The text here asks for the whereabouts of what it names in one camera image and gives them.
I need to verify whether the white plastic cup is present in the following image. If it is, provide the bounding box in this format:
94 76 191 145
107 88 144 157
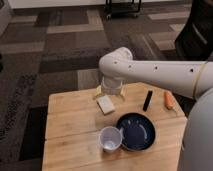
99 126 122 153

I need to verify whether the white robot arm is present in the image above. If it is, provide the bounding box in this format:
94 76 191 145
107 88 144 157
98 47 213 171

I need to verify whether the black rolling cart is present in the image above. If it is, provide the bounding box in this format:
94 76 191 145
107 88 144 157
104 0 142 19

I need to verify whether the dark blue plate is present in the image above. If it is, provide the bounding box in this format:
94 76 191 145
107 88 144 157
116 113 156 151

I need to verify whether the black office chair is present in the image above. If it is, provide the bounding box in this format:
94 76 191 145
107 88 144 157
175 0 213 61

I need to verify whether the orange carrot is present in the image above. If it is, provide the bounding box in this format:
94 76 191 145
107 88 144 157
164 91 174 110

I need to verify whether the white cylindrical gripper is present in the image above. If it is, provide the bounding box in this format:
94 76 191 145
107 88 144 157
94 77 125 99

